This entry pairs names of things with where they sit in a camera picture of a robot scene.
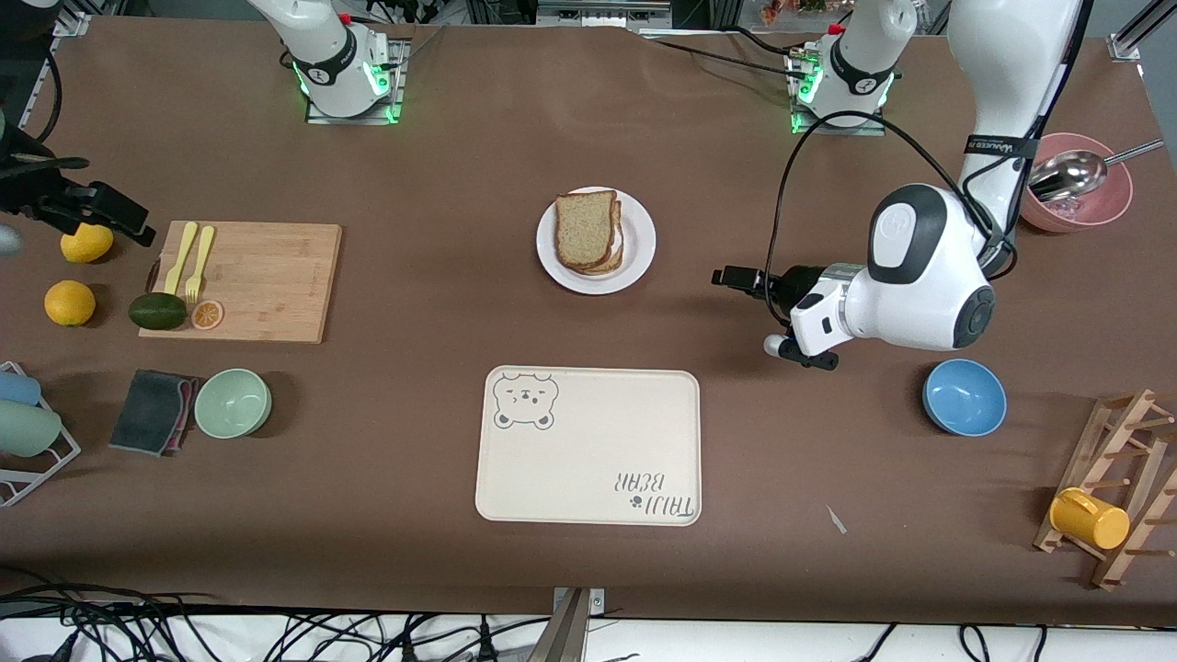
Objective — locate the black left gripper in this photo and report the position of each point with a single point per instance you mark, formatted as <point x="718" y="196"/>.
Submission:
<point x="798" y="280"/>

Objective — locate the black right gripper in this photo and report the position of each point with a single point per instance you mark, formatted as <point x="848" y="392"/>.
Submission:
<point x="46" y="200"/>

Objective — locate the bread slice with seeds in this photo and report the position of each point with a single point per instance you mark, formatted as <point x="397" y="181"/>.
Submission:
<point x="585" y="230"/>

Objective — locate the white round plate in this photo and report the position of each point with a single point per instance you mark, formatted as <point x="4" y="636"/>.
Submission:
<point x="552" y="257"/>

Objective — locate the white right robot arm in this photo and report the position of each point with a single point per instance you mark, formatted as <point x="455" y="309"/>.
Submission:
<point x="322" y="55"/>

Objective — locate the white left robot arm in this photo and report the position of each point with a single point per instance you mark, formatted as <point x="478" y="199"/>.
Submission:
<point x="929" y="276"/>

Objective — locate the yellow lemon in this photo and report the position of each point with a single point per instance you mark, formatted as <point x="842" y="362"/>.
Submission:
<point x="70" y="302"/>
<point x="87" y="248"/>

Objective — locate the yellow plastic knife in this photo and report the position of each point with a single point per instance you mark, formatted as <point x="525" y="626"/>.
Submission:
<point x="181" y="257"/>

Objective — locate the yellow plastic fork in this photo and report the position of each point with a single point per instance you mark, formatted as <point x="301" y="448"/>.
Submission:
<point x="200" y="262"/>

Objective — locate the dark green avocado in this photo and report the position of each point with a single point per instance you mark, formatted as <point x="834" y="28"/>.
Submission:
<point x="157" y="311"/>

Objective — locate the plain bread slice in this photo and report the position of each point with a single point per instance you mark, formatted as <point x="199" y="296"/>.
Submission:
<point x="616" y="262"/>

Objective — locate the toy orange slice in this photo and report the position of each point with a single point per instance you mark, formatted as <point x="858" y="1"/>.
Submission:
<point x="207" y="314"/>

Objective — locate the wooden cutting board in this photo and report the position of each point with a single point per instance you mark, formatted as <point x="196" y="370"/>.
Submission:
<point x="276" y="276"/>

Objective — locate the folded dark grey cloth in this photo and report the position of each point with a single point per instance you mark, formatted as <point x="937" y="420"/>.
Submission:
<point x="147" y="412"/>

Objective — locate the light blue cup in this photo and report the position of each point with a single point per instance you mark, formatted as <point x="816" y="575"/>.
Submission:
<point x="17" y="388"/>

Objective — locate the pale green bowl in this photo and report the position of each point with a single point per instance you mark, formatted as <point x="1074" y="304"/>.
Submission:
<point x="233" y="403"/>

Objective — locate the pale green cup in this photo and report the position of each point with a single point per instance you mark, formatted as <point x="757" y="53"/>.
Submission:
<point x="28" y="428"/>

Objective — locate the cream bear print tray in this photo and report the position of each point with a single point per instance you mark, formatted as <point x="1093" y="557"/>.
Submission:
<point x="588" y="460"/>

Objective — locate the blue bowl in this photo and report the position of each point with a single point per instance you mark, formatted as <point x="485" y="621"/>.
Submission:
<point x="964" y="397"/>

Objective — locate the small white paper scrap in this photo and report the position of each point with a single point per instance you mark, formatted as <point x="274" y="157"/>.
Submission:
<point x="837" y="520"/>

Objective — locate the metal ladle spoon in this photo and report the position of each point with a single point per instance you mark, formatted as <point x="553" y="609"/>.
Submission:
<point x="1071" y="175"/>

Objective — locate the pink bowl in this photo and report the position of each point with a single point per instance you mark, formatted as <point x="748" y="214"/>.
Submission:
<point x="1103" y="207"/>

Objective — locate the wooden mug rack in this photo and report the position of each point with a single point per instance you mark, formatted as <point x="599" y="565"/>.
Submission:
<point x="1117" y="460"/>

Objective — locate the yellow mug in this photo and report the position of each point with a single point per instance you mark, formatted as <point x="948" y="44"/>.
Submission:
<point x="1090" y="519"/>

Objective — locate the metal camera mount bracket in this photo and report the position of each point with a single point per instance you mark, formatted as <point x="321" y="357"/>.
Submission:
<point x="572" y="625"/>

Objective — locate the aluminium frame profile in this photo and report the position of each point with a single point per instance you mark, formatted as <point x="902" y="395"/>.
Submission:
<point x="1136" y="37"/>

